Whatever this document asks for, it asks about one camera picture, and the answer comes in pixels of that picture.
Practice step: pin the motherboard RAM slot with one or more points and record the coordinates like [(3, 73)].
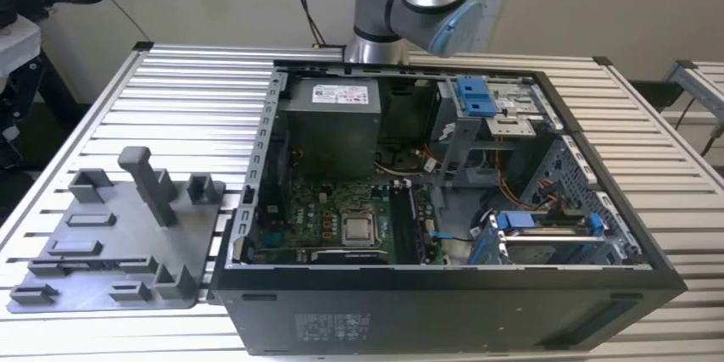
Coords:
[(408, 226), (395, 226), (402, 226)]

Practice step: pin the grey plastic parts rack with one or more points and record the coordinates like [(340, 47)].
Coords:
[(142, 247)]

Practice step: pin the grey power supply unit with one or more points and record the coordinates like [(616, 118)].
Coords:
[(328, 141)]

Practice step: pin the green motherboard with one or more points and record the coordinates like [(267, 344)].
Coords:
[(316, 205)]

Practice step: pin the silver CPU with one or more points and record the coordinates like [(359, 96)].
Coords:
[(358, 228)]

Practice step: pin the black graphics card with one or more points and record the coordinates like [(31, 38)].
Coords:
[(348, 256)]

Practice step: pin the round black case speaker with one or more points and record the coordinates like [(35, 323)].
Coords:
[(408, 157)]

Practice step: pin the grey metal drive cage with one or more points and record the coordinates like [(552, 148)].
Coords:
[(467, 154)]

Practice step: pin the blue drive latch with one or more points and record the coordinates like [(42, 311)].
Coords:
[(472, 88), (480, 108)]

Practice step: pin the black open PC case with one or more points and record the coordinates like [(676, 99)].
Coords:
[(396, 315)]

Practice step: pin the hard disk in blue carrier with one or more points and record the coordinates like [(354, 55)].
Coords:
[(515, 221)]

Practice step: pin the aluminium side table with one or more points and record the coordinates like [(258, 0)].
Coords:
[(702, 82)]

